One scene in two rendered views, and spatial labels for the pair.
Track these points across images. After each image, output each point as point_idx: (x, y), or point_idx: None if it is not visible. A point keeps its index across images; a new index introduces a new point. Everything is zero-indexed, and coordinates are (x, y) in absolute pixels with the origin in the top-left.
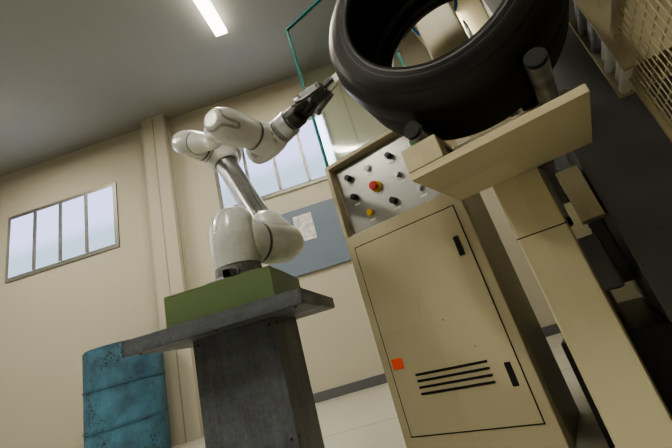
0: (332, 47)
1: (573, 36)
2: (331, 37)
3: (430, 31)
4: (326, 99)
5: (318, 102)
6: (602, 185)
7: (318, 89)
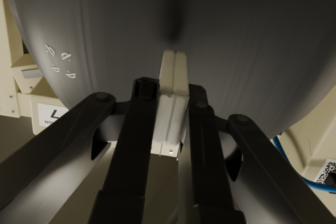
0: None
1: None
2: (13, 8)
3: (326, 104)
4: (248, 158)
5: (204, 183)
6: None
7: (95, 103)
